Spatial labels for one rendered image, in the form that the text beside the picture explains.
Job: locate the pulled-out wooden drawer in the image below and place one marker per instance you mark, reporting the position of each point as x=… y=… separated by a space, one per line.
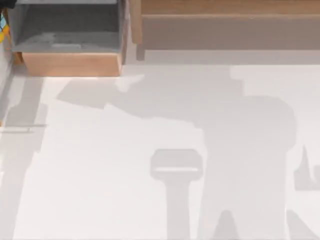
x=70 y=27

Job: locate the colourful patterned object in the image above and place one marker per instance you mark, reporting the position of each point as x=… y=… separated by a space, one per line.
x=3 y=23

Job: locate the wooden cupboard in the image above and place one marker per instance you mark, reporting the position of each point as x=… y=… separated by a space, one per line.
x=225 y=25

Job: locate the pale wooden drawer front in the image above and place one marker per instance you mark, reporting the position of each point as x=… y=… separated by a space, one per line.
x=71 y=63

